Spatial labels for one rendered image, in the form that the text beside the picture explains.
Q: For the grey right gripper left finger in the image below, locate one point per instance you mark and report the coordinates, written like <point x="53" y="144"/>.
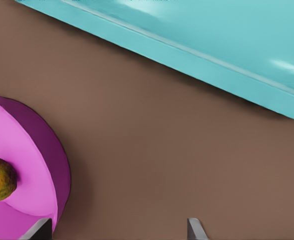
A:
<point x="40" y="230"/>

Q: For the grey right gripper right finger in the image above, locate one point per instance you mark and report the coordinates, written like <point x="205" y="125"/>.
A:
<point x="195" y="230"/>

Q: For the pink plate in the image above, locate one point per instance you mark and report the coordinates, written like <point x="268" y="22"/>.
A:
<point x="24" y="150"/>

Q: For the turquoise tray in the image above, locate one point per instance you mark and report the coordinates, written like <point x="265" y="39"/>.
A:
<point x="212" y="32"/>

